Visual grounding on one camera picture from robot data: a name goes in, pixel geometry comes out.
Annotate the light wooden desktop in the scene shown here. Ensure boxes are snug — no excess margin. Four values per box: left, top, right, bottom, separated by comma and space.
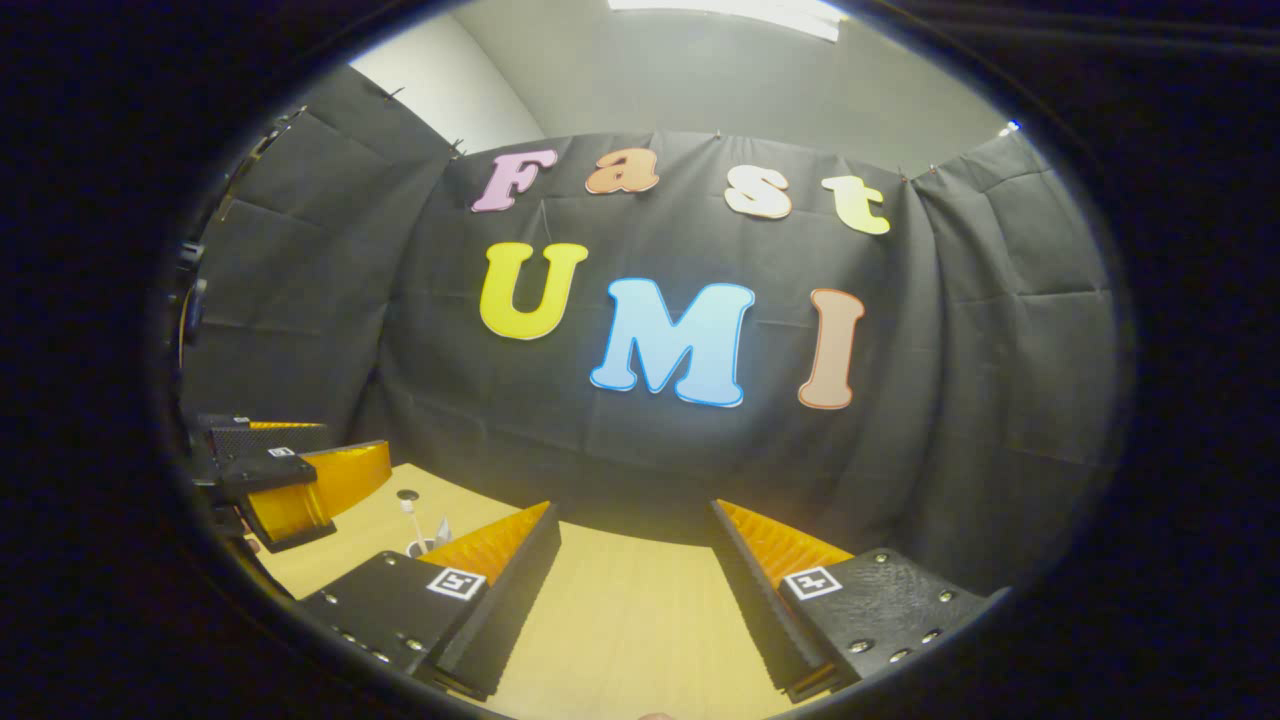
250, 462, 851, 720

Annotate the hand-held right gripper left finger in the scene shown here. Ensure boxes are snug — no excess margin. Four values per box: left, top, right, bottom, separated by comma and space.
298, 500, 563, 701

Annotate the long ceiling light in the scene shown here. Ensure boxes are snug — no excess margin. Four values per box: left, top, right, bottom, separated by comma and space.
608, 0, 846, 43

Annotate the black backdrop cloth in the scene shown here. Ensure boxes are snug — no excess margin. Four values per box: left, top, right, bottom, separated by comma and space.
180, 65, 1121, 596

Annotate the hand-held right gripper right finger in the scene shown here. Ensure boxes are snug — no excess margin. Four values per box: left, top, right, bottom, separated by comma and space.
710, 498, 991, 703

